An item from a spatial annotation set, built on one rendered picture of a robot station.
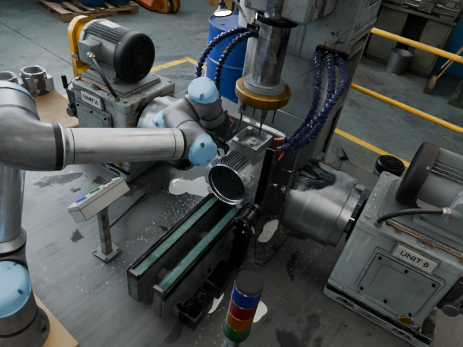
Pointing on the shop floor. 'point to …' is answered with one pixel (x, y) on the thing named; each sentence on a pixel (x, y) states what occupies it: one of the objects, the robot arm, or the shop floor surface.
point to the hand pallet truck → (161, 5)
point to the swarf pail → (398, 60)
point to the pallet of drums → (86, 8)
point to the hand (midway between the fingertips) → (220, 155)
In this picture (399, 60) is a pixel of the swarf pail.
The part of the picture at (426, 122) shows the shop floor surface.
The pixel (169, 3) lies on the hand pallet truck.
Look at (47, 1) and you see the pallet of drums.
